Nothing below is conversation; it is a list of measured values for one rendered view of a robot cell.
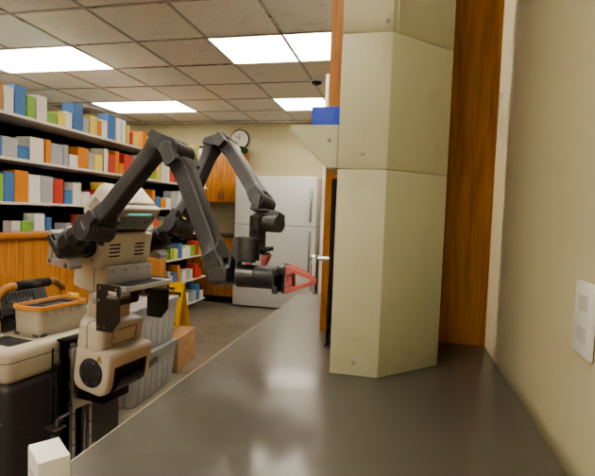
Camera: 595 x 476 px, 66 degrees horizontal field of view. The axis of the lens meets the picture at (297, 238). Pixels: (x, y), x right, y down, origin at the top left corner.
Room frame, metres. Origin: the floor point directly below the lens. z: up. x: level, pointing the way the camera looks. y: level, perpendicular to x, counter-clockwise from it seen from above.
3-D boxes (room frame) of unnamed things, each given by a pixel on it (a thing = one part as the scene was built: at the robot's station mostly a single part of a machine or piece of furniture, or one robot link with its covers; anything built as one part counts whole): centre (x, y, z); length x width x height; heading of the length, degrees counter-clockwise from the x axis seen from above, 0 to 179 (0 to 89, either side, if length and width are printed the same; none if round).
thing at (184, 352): (3.79, 1.04, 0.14); 0.41 x 0.32 x 0.28; 173
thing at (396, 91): (1.17, -0.24, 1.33); 0.32 x 0.25 x 0.77; 167
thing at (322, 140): (1.21, -0.06, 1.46); 0.32 x 0.11 x 0.10; 167
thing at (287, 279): (1.11, -0.01, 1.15); 0.09 x 0.07 x 0.07; 77
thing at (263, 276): (1.13, 0.06, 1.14); 0.10 x 0.07 x 0.07; 167
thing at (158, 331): (3.19, 1.14, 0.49); 0.60 x 0.42 x 0.33; 167
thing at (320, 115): (1.30, -0.09, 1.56); 0.10 x 0.10 x 0.09; 77
